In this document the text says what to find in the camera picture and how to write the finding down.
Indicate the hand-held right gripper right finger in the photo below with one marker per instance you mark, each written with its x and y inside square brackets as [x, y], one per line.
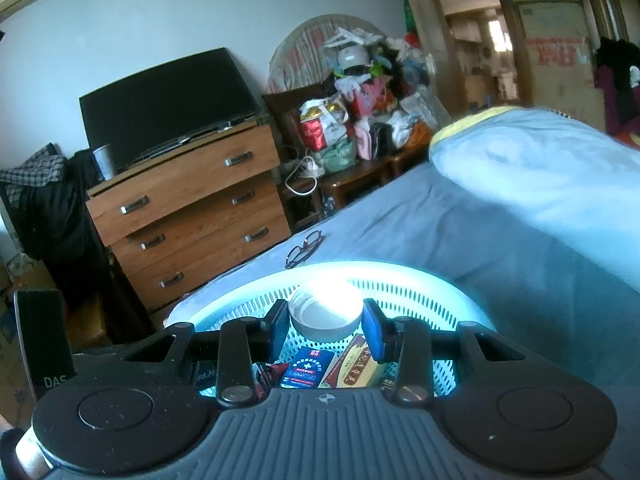
[374, 332]

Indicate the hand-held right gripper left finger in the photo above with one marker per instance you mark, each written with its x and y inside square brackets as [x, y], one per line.
[277, 332]

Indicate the brown cardboard box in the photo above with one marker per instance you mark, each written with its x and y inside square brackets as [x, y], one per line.
[352, 365]

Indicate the white jar lid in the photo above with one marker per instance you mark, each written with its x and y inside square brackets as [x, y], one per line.
[325, 329]

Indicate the pale blue plastic basket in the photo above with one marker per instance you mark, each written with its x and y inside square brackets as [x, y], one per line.
[430, 300]

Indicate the blue card box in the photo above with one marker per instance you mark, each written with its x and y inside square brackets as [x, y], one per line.
[307, 367]

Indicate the black eyeglasses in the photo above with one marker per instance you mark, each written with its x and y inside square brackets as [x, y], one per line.
[296, 257]

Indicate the wooden dresser drawer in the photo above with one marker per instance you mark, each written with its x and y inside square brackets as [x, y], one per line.
[215, 265]
[200, 225]
[185, 180]

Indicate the black hanging jacket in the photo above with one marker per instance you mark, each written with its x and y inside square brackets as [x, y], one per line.
[55, 220]

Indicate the wooden dresser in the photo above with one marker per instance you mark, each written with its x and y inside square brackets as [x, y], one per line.
[200, 210]

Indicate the dark wooden bench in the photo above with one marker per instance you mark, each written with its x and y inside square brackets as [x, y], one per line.
[360, 175]

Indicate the white power strip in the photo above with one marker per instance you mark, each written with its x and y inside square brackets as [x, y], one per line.
[310, 167]

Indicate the checked cloth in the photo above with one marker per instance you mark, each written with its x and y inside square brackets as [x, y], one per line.
[35, 167]

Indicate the green plastic bag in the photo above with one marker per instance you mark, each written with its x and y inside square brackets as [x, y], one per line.
[340, 157]

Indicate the grey cup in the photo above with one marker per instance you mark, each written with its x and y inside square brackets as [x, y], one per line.
[104, 162]

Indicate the red white plastic bag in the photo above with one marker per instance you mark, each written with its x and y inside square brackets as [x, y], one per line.
[322, 127]

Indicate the light blue blanket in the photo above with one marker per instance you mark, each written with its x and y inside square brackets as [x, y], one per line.
[540, 175]

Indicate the yellow pillow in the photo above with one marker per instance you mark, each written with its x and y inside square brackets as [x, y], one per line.
[475, 120]

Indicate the pile of clothes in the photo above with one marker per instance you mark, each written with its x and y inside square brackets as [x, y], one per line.
[385, 85]

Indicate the black flat television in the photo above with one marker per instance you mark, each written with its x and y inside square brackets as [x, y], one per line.
[165, 105]

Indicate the round wicker panel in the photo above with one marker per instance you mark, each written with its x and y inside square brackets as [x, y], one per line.
[295, 60]

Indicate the white helmet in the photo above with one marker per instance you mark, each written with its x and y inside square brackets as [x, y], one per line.
[354, 57]

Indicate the maroon cloth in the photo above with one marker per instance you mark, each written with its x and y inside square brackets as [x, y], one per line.
[615, 120]

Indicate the large red-printed cardboard box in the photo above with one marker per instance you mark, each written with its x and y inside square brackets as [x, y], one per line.
[560, 55]

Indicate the black garment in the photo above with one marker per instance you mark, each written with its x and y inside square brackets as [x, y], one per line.
[617, 70]

